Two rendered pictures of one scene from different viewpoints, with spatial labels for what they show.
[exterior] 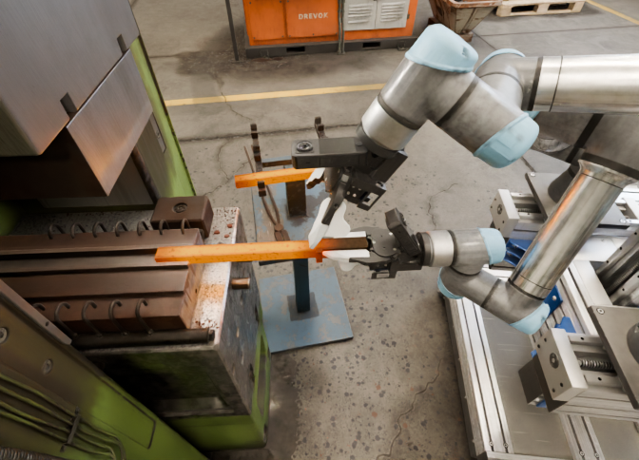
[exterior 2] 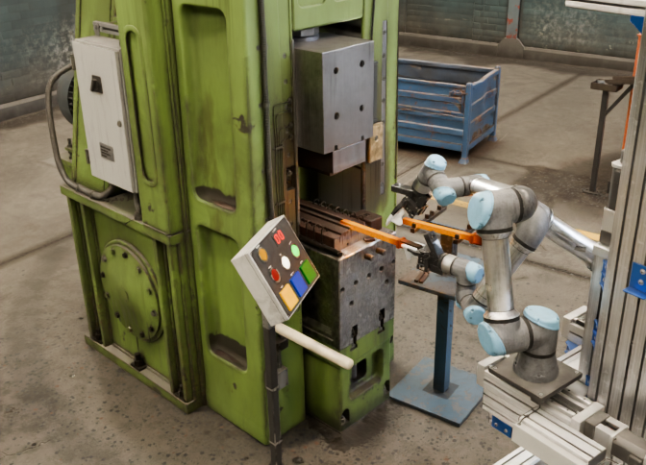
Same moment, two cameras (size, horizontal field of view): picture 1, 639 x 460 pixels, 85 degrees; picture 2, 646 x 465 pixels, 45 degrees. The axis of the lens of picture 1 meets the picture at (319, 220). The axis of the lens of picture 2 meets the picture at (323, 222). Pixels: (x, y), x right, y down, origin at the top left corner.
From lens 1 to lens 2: 2.65 m
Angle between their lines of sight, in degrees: 43
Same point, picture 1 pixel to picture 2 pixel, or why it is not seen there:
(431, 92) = (424, 172)
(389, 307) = not seen: hidden behind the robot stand
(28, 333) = (293, 208)
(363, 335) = (470, 430)
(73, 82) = (340, 143)
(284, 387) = (381, 418)
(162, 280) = (337, 229)
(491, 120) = (434, 184)
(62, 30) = (344, 132)
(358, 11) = not seen: outside the picture
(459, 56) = (431, 163)
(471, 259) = (458, 271)
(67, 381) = not seen: hidden behind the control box
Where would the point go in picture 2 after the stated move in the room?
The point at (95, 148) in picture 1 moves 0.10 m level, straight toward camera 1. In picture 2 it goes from (336, 159) to (333, 168)
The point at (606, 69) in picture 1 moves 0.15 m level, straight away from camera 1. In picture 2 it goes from (483, 183) to (524, 181)
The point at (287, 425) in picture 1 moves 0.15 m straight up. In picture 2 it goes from (363, 434) to (363, 407)
